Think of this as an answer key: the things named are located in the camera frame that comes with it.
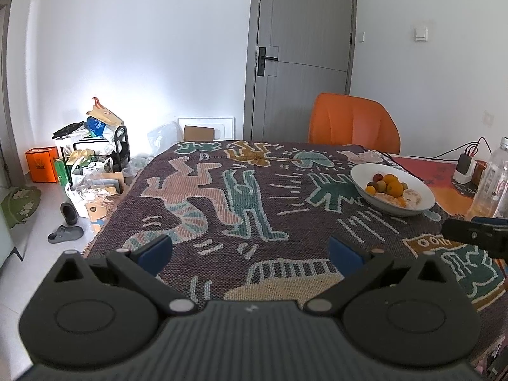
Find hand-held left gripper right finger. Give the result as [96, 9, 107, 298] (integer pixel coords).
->
[305, 235, 451, 314]

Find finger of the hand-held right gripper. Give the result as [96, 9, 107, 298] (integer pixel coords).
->
[442, 216, 508, 263]

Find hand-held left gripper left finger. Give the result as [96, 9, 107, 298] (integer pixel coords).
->
[53, 235, 199, 315]

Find white bowl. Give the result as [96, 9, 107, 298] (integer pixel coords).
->
[350, 163, 436, 217]

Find clear plastic bottle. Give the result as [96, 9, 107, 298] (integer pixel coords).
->
[470, 137, 508, 220]

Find brown box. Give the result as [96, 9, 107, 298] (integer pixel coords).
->
[472, 161, 487, 187]

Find white black charger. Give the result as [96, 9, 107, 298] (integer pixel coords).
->
[452, 151, 477, 185]

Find red table mat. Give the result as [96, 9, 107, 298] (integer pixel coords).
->
[391, 153, 493, 207]

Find printed woven blanket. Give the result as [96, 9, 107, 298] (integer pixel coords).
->
[83, 140, 508, 350]

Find kraft paper bags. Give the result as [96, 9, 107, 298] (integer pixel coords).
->
[85, 172, 126, 223]

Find grey slipper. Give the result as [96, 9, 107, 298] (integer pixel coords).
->
[48, 225, 85, 244]

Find black slipper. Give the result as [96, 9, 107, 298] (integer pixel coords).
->
[60, 202, 79, 225]

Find white plastic bag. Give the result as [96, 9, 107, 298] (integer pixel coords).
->
[65, 167, 128, 219]

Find black storage rack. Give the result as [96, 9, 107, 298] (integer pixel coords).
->
[53, 125, 130, 175]

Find clear plastic bag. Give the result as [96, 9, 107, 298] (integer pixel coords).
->
[148, 122, 185, 155]

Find green bag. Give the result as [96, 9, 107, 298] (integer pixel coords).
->
[55, 158, 72, 186]

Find cardboard box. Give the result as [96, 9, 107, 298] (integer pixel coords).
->
[183, 126, 217, 142]

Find orange chair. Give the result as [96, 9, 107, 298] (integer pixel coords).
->
[308, 93, 401, 155]

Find blue white bag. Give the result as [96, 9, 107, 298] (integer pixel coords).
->
[85, 117, 116, 139]

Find white board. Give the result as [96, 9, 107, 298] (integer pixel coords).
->
[177, 116, 237, 142]

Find green cushion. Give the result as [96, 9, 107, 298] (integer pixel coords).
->
[0, 186, 42, 230]

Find orange shopping bag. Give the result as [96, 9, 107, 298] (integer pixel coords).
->
[26, 148, 60, 183]

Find brown paper bag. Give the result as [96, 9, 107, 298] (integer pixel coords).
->
[85, 97, 124, 128]

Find black flat item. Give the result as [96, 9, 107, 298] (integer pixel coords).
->
[53, 121, 86, 139]

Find grey door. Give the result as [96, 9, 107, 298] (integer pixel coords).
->
[243, 0, 358, 144]

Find black cable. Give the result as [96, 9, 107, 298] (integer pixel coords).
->
[431, 137, 493, 160]

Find black door handle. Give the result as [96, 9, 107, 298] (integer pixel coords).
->
[257, 47, 279, 77]

